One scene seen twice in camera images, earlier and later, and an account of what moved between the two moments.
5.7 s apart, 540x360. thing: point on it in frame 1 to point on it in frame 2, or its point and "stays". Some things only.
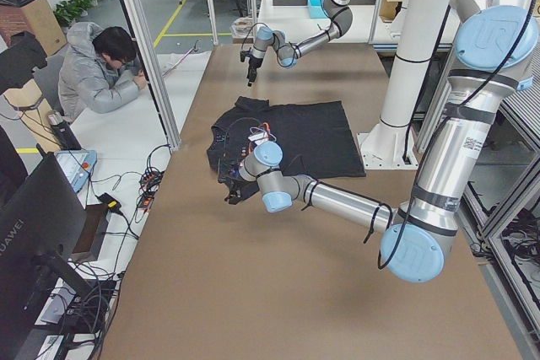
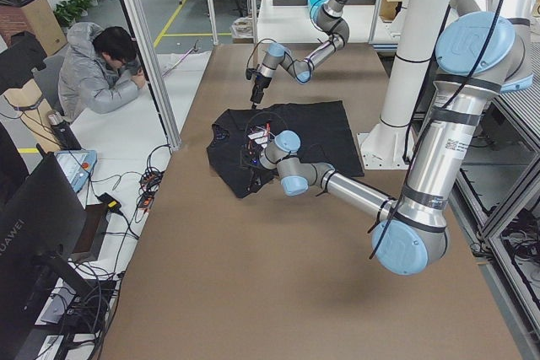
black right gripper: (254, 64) to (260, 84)
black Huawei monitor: (42, 223) stays
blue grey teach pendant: (78, 165) stays
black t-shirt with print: (312, 138) stays
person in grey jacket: (97, 68) stays
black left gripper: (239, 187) to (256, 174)
